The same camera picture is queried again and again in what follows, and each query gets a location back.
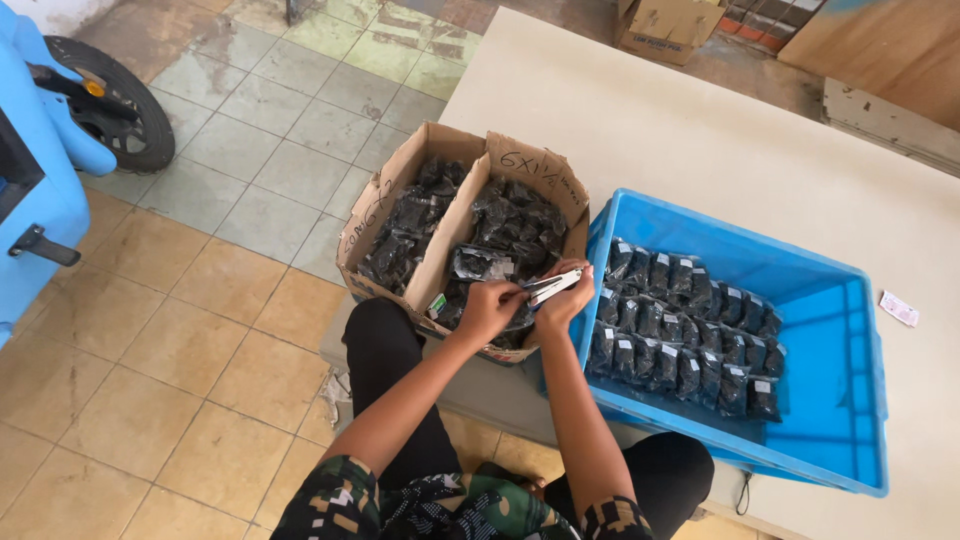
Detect person's left hand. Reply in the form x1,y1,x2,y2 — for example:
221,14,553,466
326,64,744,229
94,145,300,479
455,279,531,348

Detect person's right hand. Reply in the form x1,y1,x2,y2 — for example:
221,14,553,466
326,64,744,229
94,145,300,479
533,258,596,336

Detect silver stapler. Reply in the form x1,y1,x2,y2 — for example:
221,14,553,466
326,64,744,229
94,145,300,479
523,268,585,310

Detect pile of black screw packets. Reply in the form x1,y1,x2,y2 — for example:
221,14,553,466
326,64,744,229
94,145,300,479
357,156,469,295
432,176,569,351

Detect single clear screw bag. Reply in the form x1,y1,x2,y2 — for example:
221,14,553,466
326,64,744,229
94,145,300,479
449,245,517,283

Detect divided cardboard box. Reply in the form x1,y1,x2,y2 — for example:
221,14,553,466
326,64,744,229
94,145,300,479
335,120,591,366

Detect rows of labelled screw packets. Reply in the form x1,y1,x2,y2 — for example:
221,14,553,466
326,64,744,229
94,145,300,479
585,237,788,423

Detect person's black trousers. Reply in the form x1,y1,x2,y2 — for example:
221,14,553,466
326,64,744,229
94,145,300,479
342,297,716,540

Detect brown cardboard carton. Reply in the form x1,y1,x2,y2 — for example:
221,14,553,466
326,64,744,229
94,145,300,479
615,0,727,67

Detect crumpled paper scraps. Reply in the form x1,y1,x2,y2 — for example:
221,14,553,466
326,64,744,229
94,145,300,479
318,367,354,435

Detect blue plastic crate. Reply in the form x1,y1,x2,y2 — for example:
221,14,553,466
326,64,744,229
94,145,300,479
567,187,891,499

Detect person's camouflage shirt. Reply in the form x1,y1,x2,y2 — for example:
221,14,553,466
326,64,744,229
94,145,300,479
270,454,655,540

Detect stack of bricks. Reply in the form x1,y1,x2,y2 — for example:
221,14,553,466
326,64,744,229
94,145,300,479
716,0,826,55

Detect white paper slip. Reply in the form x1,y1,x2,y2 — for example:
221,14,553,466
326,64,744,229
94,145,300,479
878,289,921,329

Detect white painted wooden plank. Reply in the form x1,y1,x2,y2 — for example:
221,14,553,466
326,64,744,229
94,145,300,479
820,76,960,180

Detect leaning plywood board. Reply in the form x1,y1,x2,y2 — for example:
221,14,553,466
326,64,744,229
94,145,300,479
777,0,960,135

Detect light blue scooter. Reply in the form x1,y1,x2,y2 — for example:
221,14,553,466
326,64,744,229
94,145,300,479
0,0,177,350

